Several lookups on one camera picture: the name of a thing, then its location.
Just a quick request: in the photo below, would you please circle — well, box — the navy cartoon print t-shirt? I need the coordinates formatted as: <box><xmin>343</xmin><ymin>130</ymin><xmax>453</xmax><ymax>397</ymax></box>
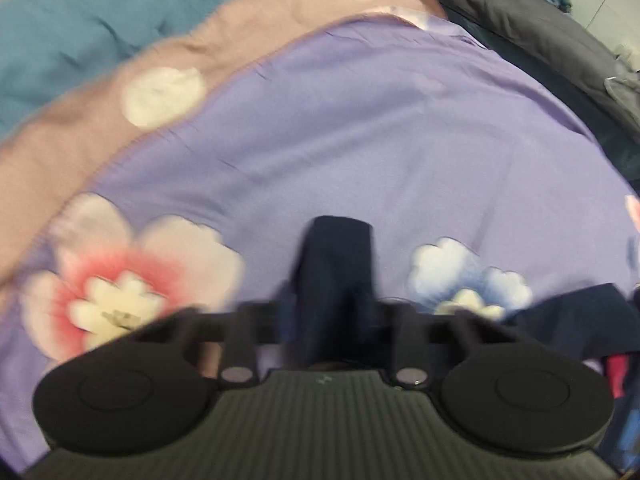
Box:
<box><xmin>597</xmin><ymin>395</ymin><xmax>640</xmax><ymax>478</ymax></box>

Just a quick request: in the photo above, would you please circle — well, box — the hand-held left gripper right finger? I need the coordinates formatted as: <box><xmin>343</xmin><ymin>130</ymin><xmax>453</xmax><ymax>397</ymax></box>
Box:
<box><xmin>375</xmin><ymin>302</ymin><xmax>526</xmax><ymax>389</ymax></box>

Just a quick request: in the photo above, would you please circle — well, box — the navy pink-striped garment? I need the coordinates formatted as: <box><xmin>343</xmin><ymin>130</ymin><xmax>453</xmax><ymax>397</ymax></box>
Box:
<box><xmin>280</xmin><ymin>215</ymin><xmax>640</xmax><ymax>401</ymax></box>

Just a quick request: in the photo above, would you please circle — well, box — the purple floral bedsheet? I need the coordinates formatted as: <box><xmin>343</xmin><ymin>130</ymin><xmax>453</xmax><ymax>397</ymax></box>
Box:
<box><xmin>0</xmin><ymin>0</ymin><xmax>640</xmax><ymax>472</ymax></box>

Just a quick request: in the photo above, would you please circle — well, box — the light grey cloth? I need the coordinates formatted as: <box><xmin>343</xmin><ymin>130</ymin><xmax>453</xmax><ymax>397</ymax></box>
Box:
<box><xmin>604</xmin><ymin>42</ymin><xmax>640</xmax><ymax>113</ymax></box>

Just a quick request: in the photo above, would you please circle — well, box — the dark grey blanket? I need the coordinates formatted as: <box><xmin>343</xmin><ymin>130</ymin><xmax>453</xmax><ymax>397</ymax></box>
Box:
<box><xmin>412</xmin><ymin>0</ymin><xmax>640</xmax><ymax>181</ymax></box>

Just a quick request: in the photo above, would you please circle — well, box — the teal blue sheet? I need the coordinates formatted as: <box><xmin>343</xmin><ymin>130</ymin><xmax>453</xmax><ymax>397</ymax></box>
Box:
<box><xmin>0</xmin><ymin>0</ymin><xmax>288</xmax><ymax>138</ymax></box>

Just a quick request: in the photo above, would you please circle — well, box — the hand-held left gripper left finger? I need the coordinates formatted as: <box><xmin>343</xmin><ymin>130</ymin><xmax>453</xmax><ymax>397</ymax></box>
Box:
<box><xmin>132</xmin><ymin>302</ymin><xmax>288</xmax><ymax>386</ymax></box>

